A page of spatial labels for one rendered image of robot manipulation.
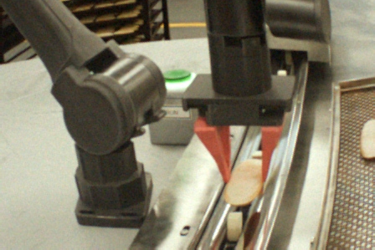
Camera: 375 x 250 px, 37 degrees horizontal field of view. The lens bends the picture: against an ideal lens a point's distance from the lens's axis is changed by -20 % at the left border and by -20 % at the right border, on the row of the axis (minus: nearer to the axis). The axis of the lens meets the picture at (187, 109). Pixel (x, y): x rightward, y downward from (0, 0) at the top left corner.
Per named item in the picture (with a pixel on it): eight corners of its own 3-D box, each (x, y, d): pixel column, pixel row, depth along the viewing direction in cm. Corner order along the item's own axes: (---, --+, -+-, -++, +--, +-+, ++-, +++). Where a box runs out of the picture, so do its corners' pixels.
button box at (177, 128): (165, 144, 98) (158, 70, 94) (219, 145, 96) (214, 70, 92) (150, 169, 91) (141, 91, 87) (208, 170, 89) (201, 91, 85)
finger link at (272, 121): (279, 194, 62) (281, 105, 58) (210, 196, 63) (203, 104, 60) (288, 164, 68) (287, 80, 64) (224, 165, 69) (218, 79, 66)
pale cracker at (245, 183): (237, 162, 71) (237, 153, 70) (270, 161, 70) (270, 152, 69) (218, 206, 62) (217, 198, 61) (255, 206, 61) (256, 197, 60)
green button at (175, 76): (166, 79, 92) (165, 68, 92) (195, 79, 91) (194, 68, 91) (158, 90, 89) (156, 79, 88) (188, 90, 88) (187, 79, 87)
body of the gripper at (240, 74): (290, 118, 58) (286, 41, 56) (181, 117, 61) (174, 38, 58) (296, 93, 64) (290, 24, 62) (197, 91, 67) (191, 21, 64)
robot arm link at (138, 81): (100, 140, 76) (79, 159, 71) (90, 57, 72) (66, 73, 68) (171, 150, 72) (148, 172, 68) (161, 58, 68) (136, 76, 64)
